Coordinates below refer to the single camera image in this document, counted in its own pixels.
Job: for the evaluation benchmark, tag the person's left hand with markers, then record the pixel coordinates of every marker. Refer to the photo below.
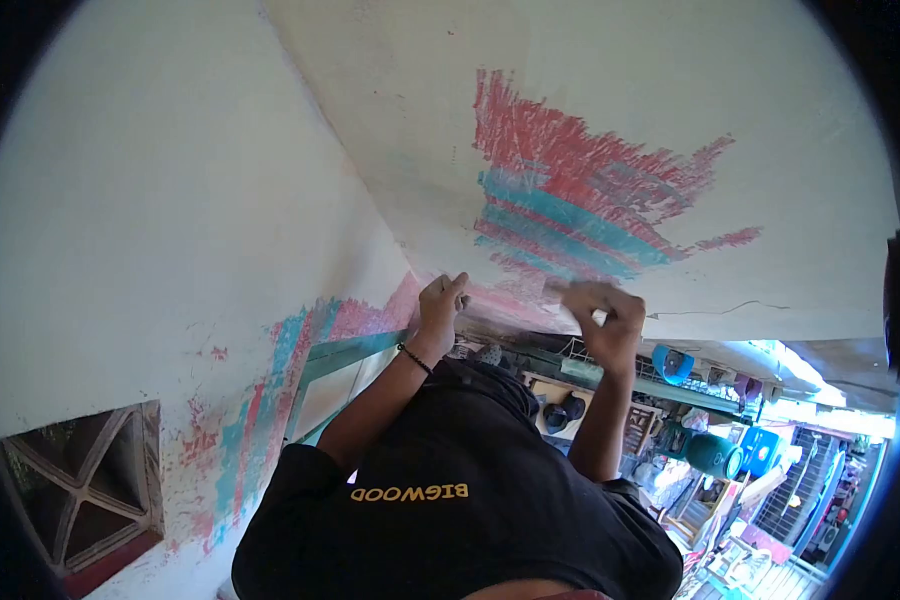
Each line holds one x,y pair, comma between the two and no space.
439,315

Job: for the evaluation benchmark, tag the person's right hand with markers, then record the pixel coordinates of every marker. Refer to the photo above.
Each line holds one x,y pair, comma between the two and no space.
611,334

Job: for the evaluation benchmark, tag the person's right fingers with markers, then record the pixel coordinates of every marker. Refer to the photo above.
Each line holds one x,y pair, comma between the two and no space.
596,298

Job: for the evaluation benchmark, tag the person's left fingers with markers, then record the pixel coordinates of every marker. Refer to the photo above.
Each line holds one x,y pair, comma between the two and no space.
444,291

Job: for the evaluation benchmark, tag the small white block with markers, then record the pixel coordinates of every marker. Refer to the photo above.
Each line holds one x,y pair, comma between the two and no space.
599,317

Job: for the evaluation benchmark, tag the blue hanging basket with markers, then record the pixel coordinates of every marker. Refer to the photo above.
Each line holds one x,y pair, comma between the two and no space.
673,364

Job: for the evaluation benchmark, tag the pale green roof beam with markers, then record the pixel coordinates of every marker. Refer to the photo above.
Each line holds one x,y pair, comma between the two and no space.
660,388

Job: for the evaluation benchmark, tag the black hanging caps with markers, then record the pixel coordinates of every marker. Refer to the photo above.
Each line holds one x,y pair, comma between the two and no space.
562,414

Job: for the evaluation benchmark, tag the green round container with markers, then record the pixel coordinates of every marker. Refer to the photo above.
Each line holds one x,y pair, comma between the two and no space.
712,455

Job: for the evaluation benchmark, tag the blue plastic container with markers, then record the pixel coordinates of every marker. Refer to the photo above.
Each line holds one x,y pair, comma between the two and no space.
762,450

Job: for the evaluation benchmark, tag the person's body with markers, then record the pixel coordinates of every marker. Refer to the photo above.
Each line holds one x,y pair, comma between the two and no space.
457,540

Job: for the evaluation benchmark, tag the metal bar gate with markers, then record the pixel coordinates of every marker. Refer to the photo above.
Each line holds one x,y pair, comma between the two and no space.
795,487

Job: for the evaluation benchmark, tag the lattice vent window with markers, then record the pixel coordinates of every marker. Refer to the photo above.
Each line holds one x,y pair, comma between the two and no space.
148,465

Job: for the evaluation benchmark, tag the green door frame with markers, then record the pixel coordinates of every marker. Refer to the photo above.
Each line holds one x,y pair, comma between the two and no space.
345,352

